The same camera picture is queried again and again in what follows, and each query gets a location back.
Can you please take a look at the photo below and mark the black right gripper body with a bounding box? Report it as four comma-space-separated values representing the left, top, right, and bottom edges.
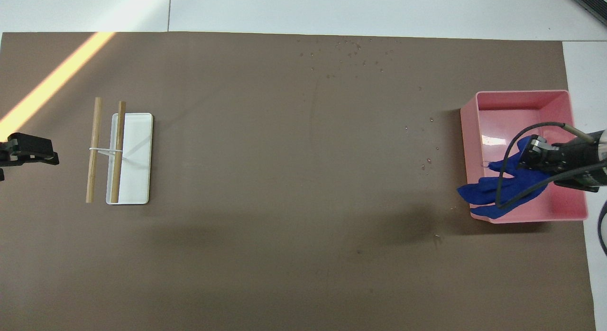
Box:
550, 132, 599, 180

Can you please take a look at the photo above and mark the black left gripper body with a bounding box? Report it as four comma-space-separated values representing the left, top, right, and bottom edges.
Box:
0, 140, 17, 166

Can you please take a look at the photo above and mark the blue towel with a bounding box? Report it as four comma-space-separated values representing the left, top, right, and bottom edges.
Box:
457, 136, 551, 220

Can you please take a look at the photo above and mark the pink plastic bin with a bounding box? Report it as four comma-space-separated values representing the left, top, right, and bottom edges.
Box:
460, 89, 589, 224

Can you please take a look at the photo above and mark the white rack with wooden rods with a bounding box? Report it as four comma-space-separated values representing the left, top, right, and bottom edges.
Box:
86, 97, 154, 205

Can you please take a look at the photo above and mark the grey ribbed metal device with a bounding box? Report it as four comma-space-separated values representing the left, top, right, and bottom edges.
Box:
570, 0, 607, 19

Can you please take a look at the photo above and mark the brown paper table mat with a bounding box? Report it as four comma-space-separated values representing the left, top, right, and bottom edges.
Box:
0, 31, 597, 331

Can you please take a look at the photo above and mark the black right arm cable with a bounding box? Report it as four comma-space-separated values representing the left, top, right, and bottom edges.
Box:
496, 122, 607, 256

